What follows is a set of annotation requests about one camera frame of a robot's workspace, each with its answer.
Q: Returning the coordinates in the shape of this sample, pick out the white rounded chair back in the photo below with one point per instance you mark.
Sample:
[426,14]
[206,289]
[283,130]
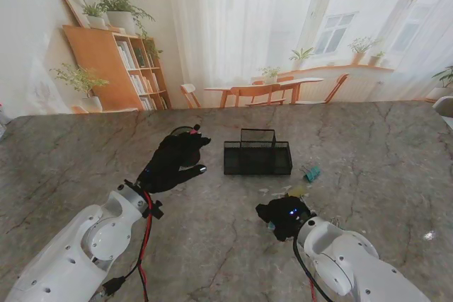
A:
[445,105]

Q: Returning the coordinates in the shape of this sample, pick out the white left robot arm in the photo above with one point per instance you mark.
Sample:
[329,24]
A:
[70,252]

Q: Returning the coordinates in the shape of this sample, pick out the clear bottle with red cap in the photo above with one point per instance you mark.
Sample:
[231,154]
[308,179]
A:
[3,118]

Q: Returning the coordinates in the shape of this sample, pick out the teal binder clip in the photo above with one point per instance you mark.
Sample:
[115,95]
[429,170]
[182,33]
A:
[313,174]

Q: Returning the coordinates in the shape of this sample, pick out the pink marker with black cap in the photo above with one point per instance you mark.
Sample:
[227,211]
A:
[195,127]

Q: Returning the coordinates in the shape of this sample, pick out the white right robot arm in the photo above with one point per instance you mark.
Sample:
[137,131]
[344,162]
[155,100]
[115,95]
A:
[354,266]

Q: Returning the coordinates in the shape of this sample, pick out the black mesh pen cup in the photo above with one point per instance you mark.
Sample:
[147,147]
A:
[178,130]

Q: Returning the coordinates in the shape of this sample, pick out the yellow sticky note pad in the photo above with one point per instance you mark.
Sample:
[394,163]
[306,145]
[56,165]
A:
[299,190]

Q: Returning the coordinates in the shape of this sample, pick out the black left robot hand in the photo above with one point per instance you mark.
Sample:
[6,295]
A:
[173,164]

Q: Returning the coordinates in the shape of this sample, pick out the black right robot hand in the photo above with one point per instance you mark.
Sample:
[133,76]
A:
[283,213]

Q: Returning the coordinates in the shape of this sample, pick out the black mesh desk organizer tray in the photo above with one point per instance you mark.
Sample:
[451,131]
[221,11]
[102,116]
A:
[258,169]

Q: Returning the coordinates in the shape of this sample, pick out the printed room scene backdrop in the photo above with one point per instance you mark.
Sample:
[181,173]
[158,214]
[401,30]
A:
[247,15]

